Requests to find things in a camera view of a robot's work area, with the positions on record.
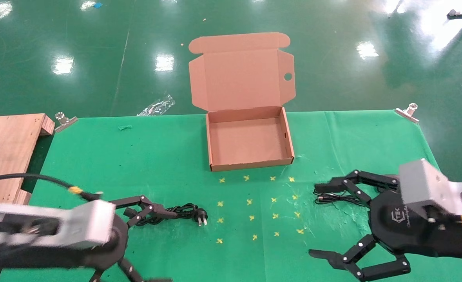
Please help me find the black wired computer mouse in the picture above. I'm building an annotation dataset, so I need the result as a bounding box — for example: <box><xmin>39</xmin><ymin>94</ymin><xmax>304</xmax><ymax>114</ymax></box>
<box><xmin>313</xmin><ymin>187</ymin><xmax>373</xmax><ymax>208</ymax></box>

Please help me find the clear plastic wrapper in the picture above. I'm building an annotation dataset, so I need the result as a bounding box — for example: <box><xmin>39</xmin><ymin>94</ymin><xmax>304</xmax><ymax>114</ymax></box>
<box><xmin>137</xmin><ymin>94</ymin><xmax>176</xmax><ymax>117</ymax></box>

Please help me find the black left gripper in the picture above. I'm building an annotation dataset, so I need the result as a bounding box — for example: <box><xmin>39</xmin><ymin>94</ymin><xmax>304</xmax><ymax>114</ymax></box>
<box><xmin>68</xmin><ymin>195</ymin><xmax>179</xmax><ymax>282</ymax></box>

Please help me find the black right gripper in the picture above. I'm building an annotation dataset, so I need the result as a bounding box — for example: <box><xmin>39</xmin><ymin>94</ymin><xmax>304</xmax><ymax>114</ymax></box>
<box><xmin>308</xmin><ymin>169</ymin><xmax>451</xmax><ymax>282</ymax></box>

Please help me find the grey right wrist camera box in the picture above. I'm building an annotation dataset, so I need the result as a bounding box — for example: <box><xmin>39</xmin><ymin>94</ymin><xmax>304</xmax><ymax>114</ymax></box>
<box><xmin>398</xmin><ymin>158</ymin><xmax>462</xmax><ymax>227</ymax></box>

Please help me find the silver metal binder clip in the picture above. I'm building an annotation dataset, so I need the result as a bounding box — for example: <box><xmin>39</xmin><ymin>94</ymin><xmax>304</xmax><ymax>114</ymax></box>
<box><xmin>394</xmin><ymin>103</ymin><xmax>420</xmax><ymax>124</ymax></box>
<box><xmin>54</xmin><ymin>112</ymin><xmax>78</xmax><ymax>133</ymax></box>

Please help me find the black power cable with plug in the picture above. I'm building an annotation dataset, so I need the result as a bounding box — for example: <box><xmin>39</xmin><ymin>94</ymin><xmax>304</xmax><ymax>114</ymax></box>
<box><xmin>124</xmin><ymin>203</ymin><xmax>209</xmax><ymax>227</ymax></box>

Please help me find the brown cardboard mailer box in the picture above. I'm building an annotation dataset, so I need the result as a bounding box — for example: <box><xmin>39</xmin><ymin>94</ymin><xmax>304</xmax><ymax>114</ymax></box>
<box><xmin>188</xmin><ymin>32</ymin><xmax>296</xmax><ymax>172</ymax></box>

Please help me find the wooden plywood board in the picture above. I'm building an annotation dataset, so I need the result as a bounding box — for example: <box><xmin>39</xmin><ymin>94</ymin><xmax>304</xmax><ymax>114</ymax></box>
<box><xmin>0</xmin><ymin>113</ymin><xmax>55</xmax><ymax>282</ymax></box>

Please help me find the black cable with yellow tag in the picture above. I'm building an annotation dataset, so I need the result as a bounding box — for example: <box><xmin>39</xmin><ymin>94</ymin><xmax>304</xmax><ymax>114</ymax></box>
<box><xmin>0</xmin><ymin>173</ymin><xmax>104</xmax><ymax>201</ymax></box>

